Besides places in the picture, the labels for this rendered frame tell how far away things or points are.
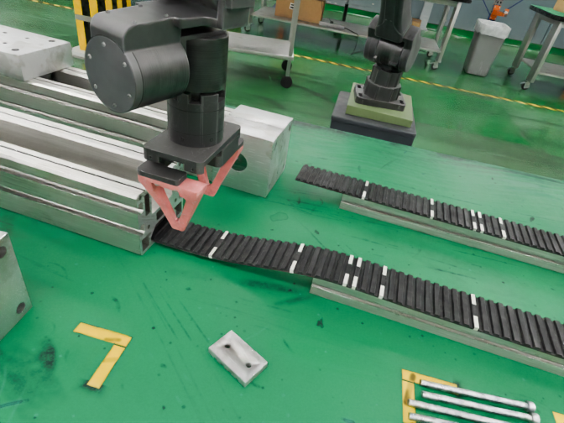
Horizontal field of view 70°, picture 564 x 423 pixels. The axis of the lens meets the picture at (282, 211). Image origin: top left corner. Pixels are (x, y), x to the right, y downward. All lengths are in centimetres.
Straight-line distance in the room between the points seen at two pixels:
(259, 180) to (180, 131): 22
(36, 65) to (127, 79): 46
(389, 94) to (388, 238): 49
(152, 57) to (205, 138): 11
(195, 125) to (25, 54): 42
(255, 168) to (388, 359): 32
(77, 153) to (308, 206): 32
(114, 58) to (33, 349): 27
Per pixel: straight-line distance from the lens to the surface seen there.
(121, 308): 45
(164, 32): 35
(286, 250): 48
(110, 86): 35
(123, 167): 54
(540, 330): 52
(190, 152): 40
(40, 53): 79
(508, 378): 50
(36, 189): 55
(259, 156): 58
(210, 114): 40
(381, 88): 100
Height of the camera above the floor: 112
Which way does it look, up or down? 35 degrees down
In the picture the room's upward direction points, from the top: 10 degrees clockwise
